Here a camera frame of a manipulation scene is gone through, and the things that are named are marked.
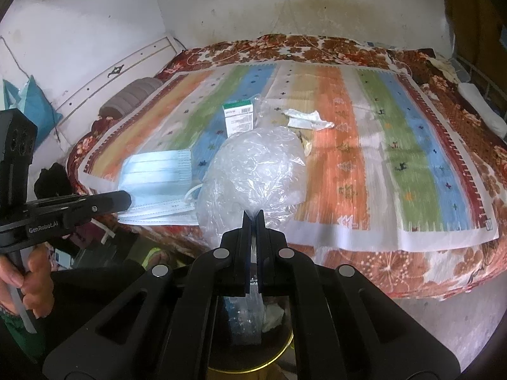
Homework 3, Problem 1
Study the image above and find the person's left forearm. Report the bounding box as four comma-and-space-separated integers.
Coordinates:
0, 305, 44, 365

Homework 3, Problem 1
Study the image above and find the blue packet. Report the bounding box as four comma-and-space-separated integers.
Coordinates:
224, 297, 264, 345

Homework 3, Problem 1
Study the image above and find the striped mat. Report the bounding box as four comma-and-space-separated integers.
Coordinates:
79, 61, 500, 252

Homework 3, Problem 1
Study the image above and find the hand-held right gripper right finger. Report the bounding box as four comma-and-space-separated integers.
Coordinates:
255, 211, 462, 380

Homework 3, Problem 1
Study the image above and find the green and white box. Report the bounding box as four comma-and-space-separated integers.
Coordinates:
222, 101, 254, 134

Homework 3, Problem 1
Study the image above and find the metal rack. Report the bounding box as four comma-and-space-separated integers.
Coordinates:
452, 53, 507, 107

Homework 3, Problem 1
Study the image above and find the cream crumpled wrapper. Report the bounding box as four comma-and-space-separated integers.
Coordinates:
281, 109, 335, 131

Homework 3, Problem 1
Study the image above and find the person's left hand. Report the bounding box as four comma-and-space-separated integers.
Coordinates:
0, 243, 55, 319

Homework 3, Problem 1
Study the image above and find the tissue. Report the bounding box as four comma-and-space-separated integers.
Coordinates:
261, 303, 286, 331

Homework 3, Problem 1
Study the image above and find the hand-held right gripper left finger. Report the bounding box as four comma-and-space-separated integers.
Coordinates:
42, 211, 255, 380

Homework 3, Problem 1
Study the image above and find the white bed headboard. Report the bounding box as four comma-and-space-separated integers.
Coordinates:
0, 35, 187, 135

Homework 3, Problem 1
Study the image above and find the clear plastic bag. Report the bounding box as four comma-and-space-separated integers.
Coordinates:
197, 125, 307, 242

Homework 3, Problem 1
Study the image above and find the cream cloth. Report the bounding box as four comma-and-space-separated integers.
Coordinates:
430, 57, 460, 84

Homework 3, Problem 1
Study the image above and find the grey pillow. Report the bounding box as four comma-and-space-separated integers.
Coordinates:
99, 77, 165, 119

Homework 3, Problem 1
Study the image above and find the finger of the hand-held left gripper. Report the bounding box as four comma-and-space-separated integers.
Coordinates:
59, 190, 132, 223

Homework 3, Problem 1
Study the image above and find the floral blanket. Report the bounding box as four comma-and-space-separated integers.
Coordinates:
65, 34, 507, 299

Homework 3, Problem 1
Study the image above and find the brown bin with gold rim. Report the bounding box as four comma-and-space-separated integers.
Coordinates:
206, 293, 296, 375

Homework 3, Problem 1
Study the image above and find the white rolled cloth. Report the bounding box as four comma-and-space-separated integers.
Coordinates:
457, 83, 507, 135

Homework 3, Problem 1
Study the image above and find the black cloth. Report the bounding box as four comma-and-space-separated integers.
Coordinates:
34, 164, 72, 199

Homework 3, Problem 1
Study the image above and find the stack of blue face masks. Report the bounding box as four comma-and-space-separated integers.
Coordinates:
118, 148, 204, 225

